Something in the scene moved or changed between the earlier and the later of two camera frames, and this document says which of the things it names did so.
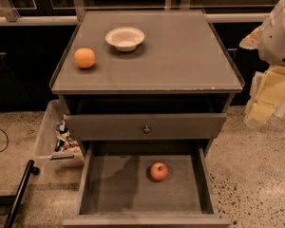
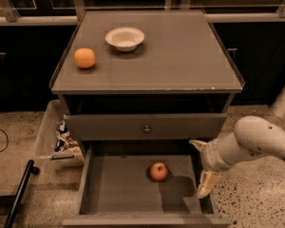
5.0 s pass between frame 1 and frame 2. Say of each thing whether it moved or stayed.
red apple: stayed
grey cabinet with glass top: stayed
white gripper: moved
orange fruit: stayed
